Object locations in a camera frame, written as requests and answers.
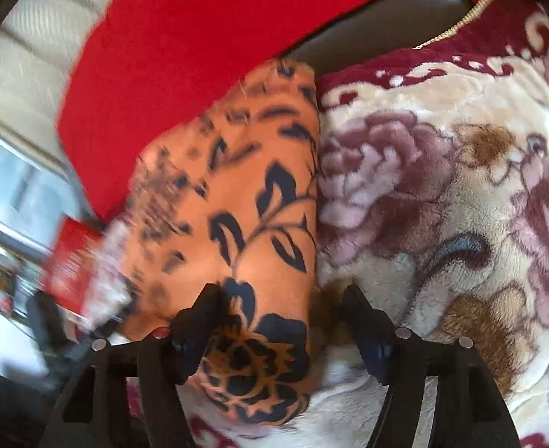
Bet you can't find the orange floral patterned garment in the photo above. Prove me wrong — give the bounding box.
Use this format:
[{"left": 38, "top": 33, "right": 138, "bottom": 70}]
[{"left": 121, "top": 60, "right": 319, "bottom": 425}]

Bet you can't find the red snack bag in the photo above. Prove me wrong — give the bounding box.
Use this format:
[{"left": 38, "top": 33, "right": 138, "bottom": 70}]
[{"left": 41, "top": 217, "right": 101, "bottom": 314}]

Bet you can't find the white framed window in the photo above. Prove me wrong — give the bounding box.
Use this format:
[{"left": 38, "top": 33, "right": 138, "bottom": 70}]
[{"left": 0, "top": 138, "right": 81, "bottom": 261}]

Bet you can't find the floral plush blanket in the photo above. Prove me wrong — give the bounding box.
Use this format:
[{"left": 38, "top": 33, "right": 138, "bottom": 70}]
[{"left": 182, "top": 0, "right": 549, "bottom": 447}]

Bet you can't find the cream patterned curtain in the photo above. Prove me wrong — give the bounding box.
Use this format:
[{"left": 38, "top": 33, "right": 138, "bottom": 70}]
[{"left": 0, "top": 0, "right": 111, "bottom": 170}]

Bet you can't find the red cloth on sofa back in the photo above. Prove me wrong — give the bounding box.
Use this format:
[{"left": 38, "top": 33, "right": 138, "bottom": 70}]
[{"left": 57, "top": 0, "right": 370, "bottom": 221}]

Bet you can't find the dark brown leather sofa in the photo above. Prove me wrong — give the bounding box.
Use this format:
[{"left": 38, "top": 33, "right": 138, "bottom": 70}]
[{"left": 287, "top": 0, "right": 472, "bottom": 75}]

